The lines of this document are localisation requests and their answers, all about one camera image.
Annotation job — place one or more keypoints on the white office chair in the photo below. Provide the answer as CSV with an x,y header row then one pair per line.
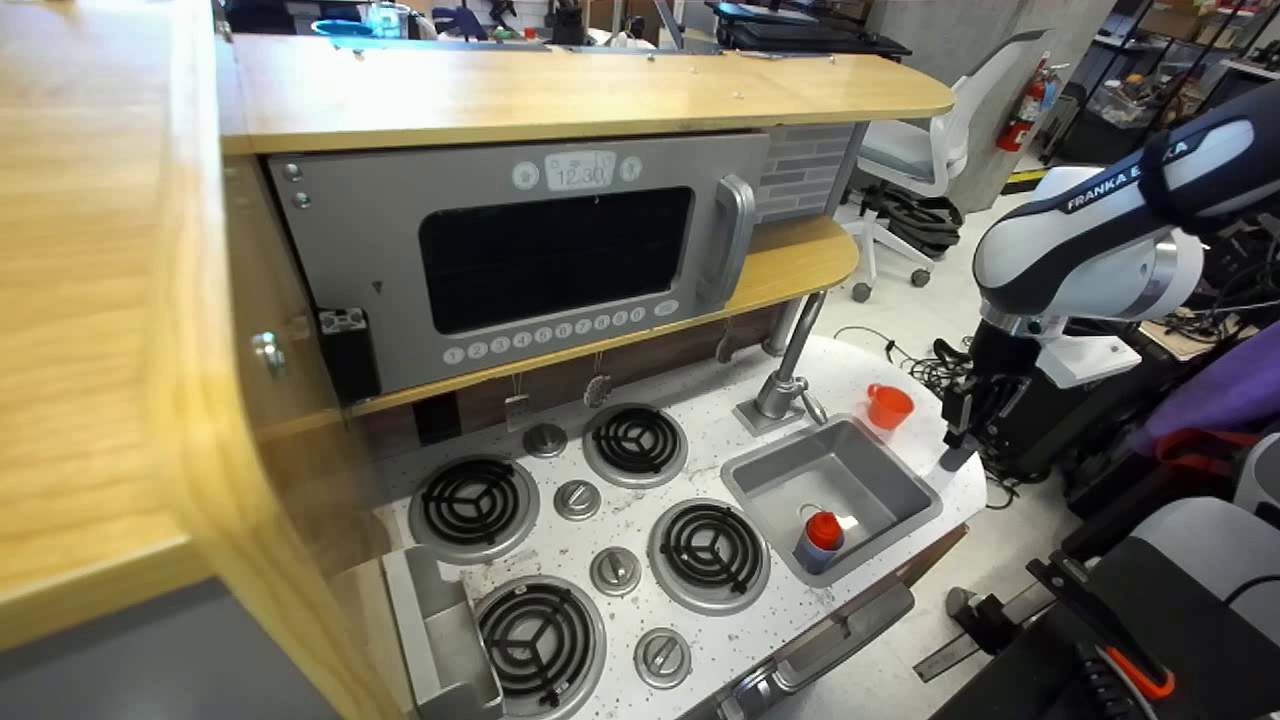
x,y
932,145

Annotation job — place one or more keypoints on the silver bolt head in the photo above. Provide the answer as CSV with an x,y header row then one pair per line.
x,y
268,353

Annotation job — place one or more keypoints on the purple cloth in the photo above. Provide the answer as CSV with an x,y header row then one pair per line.
x,y
1220,394

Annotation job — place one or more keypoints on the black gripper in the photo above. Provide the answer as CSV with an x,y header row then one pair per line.
x,y
1002,377

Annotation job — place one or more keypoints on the red fire extinguisher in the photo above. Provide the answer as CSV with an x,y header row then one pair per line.
x,y
1023,123

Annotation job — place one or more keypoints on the gray toy microwave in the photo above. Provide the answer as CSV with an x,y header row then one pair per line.
x,y
372,255

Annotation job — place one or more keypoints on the black metal hinge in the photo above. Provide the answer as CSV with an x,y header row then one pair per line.
x,y
348,353

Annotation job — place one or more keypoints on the gray toy sink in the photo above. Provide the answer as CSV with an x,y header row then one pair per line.
x,y
824,482

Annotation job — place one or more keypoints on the orange cup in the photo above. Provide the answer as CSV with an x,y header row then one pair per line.
x,y
888,404

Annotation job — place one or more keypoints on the black equipment case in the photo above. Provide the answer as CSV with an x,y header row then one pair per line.
x,y
1066,426

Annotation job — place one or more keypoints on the gray toy faucet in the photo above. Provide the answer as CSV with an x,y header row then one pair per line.
x,y
786,382

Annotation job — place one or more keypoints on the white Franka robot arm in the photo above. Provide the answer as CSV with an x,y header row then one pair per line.
x,y
1080,255

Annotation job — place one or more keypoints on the gray plastic side bin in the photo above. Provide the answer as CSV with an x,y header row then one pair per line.
x,y
435,643

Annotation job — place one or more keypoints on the wooden side panel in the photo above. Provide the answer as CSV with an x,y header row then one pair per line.
x,y
93,333

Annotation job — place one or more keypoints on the black coil burner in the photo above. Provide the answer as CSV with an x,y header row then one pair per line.
x,y
711,548
635,443
536,643
474,503

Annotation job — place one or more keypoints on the gray stove knob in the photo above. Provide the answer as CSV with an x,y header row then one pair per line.
x,y
576,498
612,570
545,439
660,656

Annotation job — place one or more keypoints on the small gray object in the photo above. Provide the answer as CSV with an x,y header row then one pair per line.
x,y
953,457

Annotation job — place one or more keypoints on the small red object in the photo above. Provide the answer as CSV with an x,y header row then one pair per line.
x,y
816,537

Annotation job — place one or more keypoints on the long wooden shelf board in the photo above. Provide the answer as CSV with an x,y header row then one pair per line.
x,y
534,94

